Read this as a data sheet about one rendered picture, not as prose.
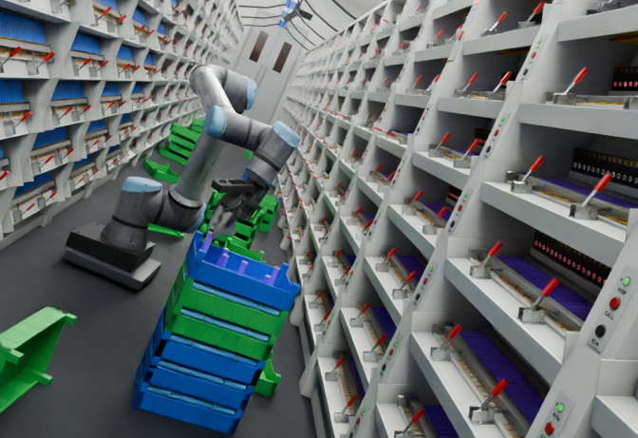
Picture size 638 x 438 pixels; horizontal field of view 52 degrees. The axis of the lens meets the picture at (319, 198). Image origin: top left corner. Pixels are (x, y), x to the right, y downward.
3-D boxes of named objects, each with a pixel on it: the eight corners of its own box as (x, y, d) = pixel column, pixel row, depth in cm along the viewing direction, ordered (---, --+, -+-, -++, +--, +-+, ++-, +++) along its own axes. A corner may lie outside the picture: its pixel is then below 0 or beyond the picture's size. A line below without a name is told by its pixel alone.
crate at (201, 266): (187, 276, 174) (198, 250, 173) (186, 254, 193) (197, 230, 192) (289, 312, 182) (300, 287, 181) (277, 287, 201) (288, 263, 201)
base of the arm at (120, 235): (91, 236, 260) (100, 212, 259) (112, 231, 279) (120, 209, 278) (135, 253, 258) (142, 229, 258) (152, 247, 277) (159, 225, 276)
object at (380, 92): (390, 103, 298) (392, 72, 295) (367, 100, 357) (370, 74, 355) (433, 105, 300) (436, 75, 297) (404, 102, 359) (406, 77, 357)
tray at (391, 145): (405, 161, 231) (407, 134, 230) (375, 144, 291) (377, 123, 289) (460, 163, 234) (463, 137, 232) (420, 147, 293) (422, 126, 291)
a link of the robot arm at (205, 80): (192, 52, 243) (216, 105, 184) (223, 65, 248) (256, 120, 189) (181, 81, 246) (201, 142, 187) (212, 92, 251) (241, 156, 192)
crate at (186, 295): (176, 303, 175) (187, 276, 174) (176, 278, 194) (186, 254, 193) (277, 337, 183) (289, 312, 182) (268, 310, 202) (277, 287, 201)
